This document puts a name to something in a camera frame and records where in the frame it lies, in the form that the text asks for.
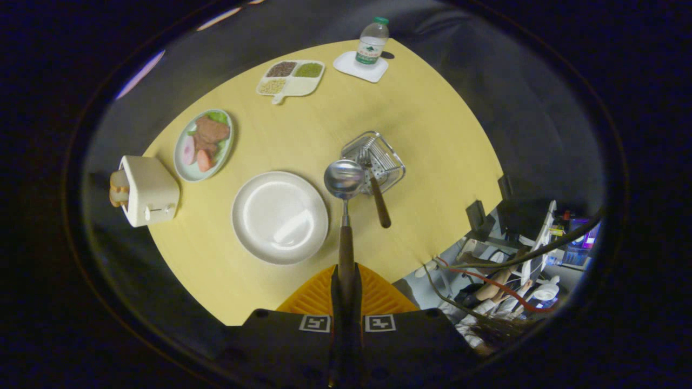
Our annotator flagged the white round plate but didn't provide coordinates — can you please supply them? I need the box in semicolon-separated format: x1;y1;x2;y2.
231;171;329;265

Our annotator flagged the metal wire cutlery basket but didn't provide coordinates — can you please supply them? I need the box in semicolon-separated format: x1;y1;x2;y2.
341;131;406;195

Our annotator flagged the clear plastic water bottle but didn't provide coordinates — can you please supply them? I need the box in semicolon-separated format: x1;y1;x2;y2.
355;16;390;65

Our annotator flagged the white divided grain dish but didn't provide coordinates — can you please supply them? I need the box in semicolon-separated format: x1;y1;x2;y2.
256;59;326;105

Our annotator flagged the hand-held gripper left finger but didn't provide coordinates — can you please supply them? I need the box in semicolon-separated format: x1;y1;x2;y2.
214;264;347;389

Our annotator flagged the light green plate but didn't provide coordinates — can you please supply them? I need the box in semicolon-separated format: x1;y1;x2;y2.
173;109;235;183

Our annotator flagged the brown meat slice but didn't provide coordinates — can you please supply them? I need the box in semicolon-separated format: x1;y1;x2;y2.
195;116;231;157

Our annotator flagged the white toaster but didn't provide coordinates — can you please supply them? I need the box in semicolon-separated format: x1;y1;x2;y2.
119;155;181;228

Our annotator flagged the white round container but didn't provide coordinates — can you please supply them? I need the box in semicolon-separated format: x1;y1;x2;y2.
533;276;560;302

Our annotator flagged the red cable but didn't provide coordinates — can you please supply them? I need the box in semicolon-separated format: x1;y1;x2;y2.
438;258;557;314

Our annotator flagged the wooden handled metal spoon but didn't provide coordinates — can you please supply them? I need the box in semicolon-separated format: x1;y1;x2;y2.
323;159;366;303

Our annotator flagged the dark green cable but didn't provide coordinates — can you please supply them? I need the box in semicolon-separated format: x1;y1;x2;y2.
432;213;602;271

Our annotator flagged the wooden handled metal fork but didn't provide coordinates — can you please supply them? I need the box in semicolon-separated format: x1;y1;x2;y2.
357;149;392;229

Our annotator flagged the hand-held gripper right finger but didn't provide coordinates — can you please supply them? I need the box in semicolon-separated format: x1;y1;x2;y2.
346;264;479;389

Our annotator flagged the white square coaster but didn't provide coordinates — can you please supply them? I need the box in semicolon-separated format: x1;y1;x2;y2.
333;51;389;83

